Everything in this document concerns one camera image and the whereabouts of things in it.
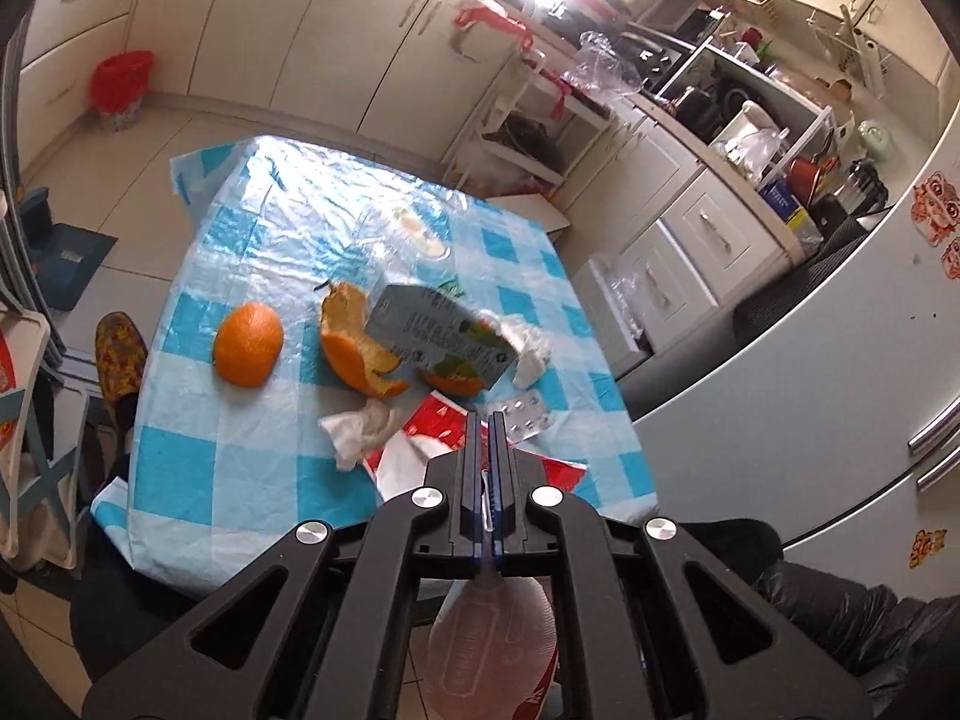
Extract white drawer cabinet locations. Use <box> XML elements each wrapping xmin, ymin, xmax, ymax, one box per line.
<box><xmin>555</xmin><ymin>112</ymin><xmax>803</xmax><ymax>376</ymax></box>

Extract black trash bag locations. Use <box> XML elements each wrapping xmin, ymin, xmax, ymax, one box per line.
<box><xmin>675</xmin><ymin>517</ymin><xmax>960</xmax><ymax>698</ymax></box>

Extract white paper roll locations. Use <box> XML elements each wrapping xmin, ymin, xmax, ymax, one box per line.
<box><xmin>851</xmin><ymin>26</ymin><xmax>890</xmax><ymax>95</ymax></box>

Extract small orange peel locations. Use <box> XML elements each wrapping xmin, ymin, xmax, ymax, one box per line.
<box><xmin>417</xmin><ymin>364</ymin><xmax>485</xmax><ymax>398</ymax></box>

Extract black blender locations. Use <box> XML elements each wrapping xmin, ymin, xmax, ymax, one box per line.
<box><xmin>814</xmin><ymin>161</ymin><xmax>890</xmax><ymax>233</ymax></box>

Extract large red cartoon sticker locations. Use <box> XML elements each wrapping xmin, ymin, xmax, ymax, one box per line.
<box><xmin>910</xmin><ymin>172</ymin><xmax>960</xmax><ymax>247</ymax></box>

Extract clear plastic bag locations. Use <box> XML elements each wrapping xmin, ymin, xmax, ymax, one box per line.
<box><xmin>592</xmin><ymin>255</ymin><xmax>653</xmax><ymax>346</ymax></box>
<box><xmin>562</xmin><ymin>30</ymin><xmax>646</xmax><ymax>95</ymax></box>

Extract patterned slipper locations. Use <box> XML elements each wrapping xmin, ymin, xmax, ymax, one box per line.
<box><xmin>94</xmin><ymin>311</ymin><xmax>149</xmax><ymax>398</ymax></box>

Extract red plastic bag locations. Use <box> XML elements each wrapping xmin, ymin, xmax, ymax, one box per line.
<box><xmin>452</xmin><ymin>1</ymin><xmax>537</xmax><ymax>50</ymax></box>

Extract blue dustpan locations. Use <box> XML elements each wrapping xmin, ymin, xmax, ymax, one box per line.
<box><xmin>31</xmin><ymin>221</ymin><xmax>119</xmax><ymax>312</ymax></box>

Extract red trash bin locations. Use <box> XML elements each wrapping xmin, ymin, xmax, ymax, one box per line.
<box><xmin>91</xmin><ymin>50</ymin><xmax>156</xmax><ymax>133</ymax></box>

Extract translucent pink plastic bag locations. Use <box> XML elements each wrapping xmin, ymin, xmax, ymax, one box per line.
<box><xmin>426</xmin><ymin>576</ymin><xmax>562</xmax><ymax>720</ymax></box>

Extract flat cardboard piece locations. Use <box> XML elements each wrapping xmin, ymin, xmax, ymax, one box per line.
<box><xmin>486</xmin><ymin>193</ymin><xmax>571</xmax><ymax>233</ymax></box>

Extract blue box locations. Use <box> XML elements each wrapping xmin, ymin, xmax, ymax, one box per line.
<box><xmin>757</xmin><ymin>178</ymin><xmax>803</xmax><ymax>226</ymax></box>

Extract white storage cart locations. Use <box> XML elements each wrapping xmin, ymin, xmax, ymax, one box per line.
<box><xmin>442</xmin><ymin>52</ymin><xmax>608</xmax><ymax>188</ymax></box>

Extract red white plastic wrapper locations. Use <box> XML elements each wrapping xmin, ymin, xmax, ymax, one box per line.
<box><xmin>364</xmin><ymin>392</ymin><xmax>590</xmax><ymax>511</ymax></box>

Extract whole orange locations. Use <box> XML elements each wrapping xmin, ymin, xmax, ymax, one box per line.
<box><xmin>213</xmin><ymin>302</ymin><xmax>285</xmax><ymax>389</ymax></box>

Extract red white stacked bowls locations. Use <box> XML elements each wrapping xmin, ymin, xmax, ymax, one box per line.
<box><xmin>562</xmin><ymin>0</ymin><xmax>638</xmax><ymax>27</ymax></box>

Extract small red cartoon sticker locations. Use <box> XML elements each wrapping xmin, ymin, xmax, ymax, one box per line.
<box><xmin>909</xmin><ymin>529</ymin><xmax>947</xmax><ymax>569</ymax></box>

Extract grey sliding door frame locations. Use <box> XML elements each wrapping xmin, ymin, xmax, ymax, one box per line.
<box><xmin>0</xmin><ymin>37</ymin><xmax>57</xmax><ymax>316</ymax></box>

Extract cream kitchen cabinets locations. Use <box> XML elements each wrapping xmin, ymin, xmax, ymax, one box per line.
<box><xmin>15</xmin><ymin>0</ymin><xmax>541</xmax><ymax>158</ymax></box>

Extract white folding stool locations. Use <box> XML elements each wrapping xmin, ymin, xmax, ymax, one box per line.
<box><xmin>0</xmin><ymin>307</ymin><xmax>91</xmax><ymax>571</ymax></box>

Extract grey drink carton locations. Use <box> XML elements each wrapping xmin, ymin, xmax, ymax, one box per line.
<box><xmin>364</xmin><ymin>283</ymin><xmax>520</xmax><ymax>391</ymax></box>

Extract large orange peel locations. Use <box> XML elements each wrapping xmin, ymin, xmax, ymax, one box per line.
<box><xmin>319</xmin><ymin>281</ymin><xmax>412</xmax><ymax>398</ymax></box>

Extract blue broom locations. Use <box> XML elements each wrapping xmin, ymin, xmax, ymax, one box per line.
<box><xmin>19</xmin><ymin>187</ymin><xmax>55</xmax><ymax>241</ymax></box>

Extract white tissue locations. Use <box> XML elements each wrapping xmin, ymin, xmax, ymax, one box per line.
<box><xmin>318</xmin><ymin>397</ymin><xmax>406</xmax><ymax>472</ymax></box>
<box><xmin>499</xmin><ymin>315</ymin><xmax>554</xmax><ymax>389</ymax></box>

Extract grey refrigerator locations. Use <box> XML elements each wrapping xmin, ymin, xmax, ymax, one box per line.
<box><xmin>630</xmin><ymin>150</ymin><xmax>960</xmax><ymax>563</ymax></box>

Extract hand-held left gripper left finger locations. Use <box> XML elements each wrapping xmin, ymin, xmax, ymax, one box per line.
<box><xmin>81</xmin><ymin>411</ymin><xmax>482</xmax><ymax>720</ymax></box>

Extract crushed clear plastic bottle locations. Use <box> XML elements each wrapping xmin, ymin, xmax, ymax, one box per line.
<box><xmin>349</xmin><ymin>187</ymin><xmax>455</xmax><ymax>260</ymax></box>

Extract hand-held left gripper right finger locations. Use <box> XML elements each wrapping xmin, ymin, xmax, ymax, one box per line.
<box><xmin>490</xmin><ymin>411</ymin><xmax>877</xmax><ymax>720</ymax></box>

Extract silver pill blister pack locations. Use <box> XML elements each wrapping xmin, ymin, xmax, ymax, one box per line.
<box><xmin>491</xmin><ymin>390</ymin><xmax>554</xmax><ymax>443</ymax></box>

